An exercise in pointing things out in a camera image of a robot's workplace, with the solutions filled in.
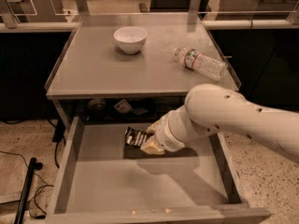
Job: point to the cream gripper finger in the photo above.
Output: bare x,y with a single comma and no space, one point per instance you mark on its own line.
152,147
151,129

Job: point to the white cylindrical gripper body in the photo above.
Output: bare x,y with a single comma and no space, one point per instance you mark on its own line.
164,135

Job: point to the black rxbar chocolate wrapper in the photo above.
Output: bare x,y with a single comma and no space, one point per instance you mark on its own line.
136,138

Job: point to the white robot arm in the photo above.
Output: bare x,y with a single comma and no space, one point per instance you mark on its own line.
210,109

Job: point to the white tag under counter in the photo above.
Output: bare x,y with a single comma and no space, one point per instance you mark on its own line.
123,107

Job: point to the grey open top drawer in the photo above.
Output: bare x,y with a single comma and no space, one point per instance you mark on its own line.
103,181

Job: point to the clear plastic water bottle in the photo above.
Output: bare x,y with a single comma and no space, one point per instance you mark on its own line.
200,63

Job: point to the black power strip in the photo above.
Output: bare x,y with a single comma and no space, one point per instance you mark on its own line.
58,132

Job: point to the white ceramic bowl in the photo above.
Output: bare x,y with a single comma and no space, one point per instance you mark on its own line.
130,39

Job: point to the black pole on floor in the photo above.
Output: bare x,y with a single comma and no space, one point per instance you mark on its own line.
33,165

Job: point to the grey cabinet counter frame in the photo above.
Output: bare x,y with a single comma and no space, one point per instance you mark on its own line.
94,67

